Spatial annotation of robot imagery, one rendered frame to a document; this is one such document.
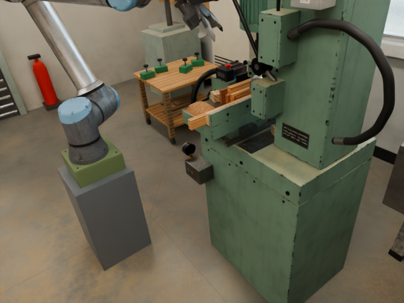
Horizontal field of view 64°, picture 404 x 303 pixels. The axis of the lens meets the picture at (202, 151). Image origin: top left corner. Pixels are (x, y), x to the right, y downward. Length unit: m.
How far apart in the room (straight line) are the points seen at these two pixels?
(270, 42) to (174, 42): 2.54
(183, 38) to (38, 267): 2.50
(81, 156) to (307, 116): 1.02
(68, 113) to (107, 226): 0.62
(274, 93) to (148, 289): 1.21
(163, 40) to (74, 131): 2.06
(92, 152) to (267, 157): 0.83
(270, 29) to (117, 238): 1.33
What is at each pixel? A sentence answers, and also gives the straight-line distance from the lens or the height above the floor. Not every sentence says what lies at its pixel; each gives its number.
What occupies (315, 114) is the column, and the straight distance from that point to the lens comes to 1.08.
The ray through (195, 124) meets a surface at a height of 0.92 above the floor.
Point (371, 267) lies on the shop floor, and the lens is 1.98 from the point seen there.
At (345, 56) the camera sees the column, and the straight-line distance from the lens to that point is 1.01.
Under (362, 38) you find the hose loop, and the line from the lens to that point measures 0.89.
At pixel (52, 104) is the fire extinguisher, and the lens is 4.07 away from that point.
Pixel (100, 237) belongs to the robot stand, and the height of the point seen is 0.24.
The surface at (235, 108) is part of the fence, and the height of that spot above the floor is 0.94.
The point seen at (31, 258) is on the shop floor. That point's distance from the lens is 2.24.
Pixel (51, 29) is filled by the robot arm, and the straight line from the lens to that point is 1.66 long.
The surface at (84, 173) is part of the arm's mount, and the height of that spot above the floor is 0.62.
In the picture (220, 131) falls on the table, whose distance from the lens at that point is 1.25.
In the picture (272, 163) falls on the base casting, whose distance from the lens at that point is 1.18.
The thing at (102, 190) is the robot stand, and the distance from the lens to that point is 1.64.
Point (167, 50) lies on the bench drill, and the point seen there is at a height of 0.56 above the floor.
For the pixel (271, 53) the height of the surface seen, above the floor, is 1.19.
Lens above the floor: 1.49
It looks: 34 degrees down
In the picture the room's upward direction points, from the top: 5 degrees counter-clockwise
